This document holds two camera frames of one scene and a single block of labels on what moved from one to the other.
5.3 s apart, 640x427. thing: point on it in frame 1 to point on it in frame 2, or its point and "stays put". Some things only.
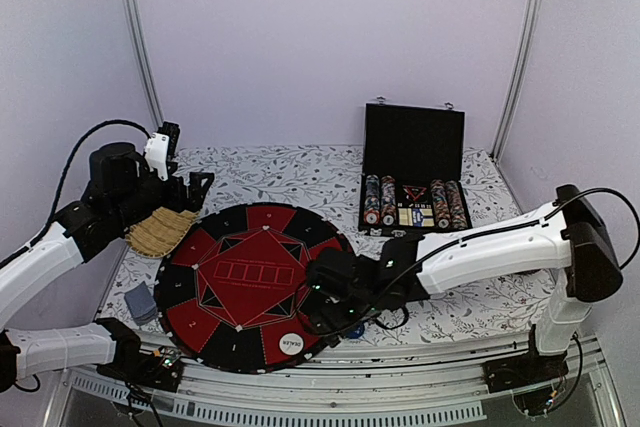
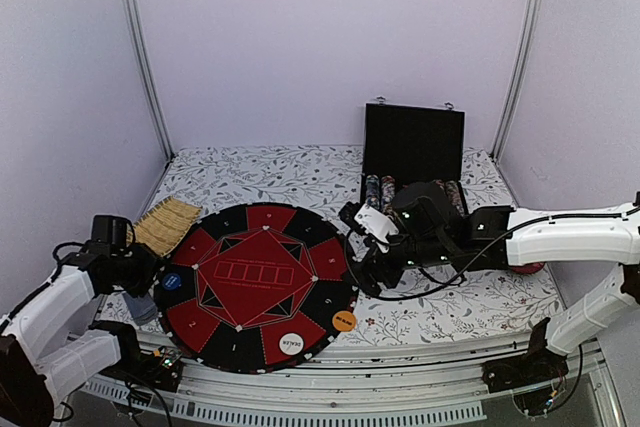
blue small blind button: (356, 333) to (171, 281)
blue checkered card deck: (141, 303) stays put
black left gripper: (195, 197) to (152, 264)
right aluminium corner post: (526, 51) stays put
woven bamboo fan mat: (156, 236) stays put
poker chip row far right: (456, 209) stays put
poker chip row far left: (372, 201) stays put
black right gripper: (340, 326) to (371, 260)
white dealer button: (291, 343) stays put
